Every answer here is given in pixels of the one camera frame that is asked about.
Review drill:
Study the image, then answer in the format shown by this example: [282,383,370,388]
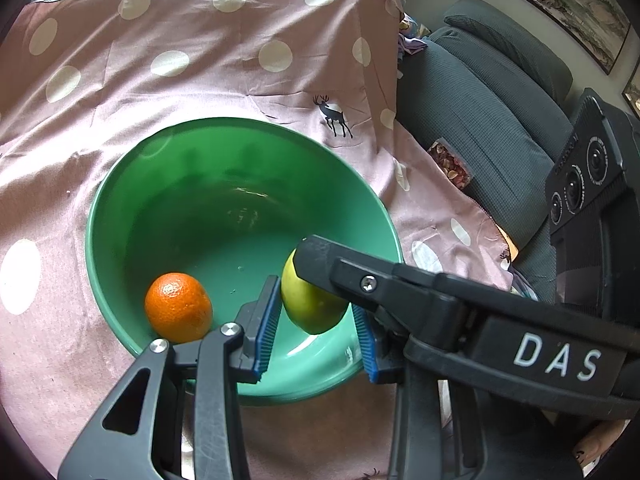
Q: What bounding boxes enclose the snack packet on sofa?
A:
[427,139,473,190]

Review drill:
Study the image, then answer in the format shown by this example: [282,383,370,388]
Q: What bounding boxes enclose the dark grey sofa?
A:
[397,0,573,302]

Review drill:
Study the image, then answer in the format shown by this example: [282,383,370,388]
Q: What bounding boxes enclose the person's hand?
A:
[573,420,629,467]

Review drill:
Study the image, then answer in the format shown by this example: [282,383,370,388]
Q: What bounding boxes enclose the pink polka dot cloth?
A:
[1,0,512,472]

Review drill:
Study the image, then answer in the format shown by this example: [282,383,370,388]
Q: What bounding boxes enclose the green plastic bowl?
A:
[84,116,406,406]

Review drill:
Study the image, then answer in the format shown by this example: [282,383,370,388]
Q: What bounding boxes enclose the green apple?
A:
[281,252,349,335]

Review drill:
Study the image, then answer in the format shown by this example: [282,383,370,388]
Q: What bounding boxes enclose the black camera box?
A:
[546,89,639,328]

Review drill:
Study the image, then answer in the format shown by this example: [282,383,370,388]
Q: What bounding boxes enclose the framed landscape painting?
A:
[527,0,630,74]

